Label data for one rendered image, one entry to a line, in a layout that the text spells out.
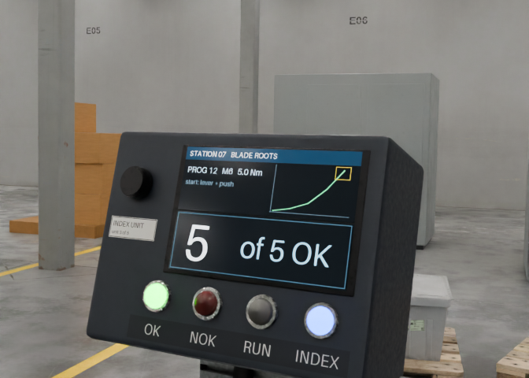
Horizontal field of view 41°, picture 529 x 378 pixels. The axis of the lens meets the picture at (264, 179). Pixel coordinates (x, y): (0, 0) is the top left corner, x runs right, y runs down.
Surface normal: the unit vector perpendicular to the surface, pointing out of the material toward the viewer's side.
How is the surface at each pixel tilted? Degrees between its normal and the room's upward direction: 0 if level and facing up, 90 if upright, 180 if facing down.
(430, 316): 95
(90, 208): 90
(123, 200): 75
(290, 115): 90
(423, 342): 95
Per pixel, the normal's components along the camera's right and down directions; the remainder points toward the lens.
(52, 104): -0.33, 0.06
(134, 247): -0.45, -0.21
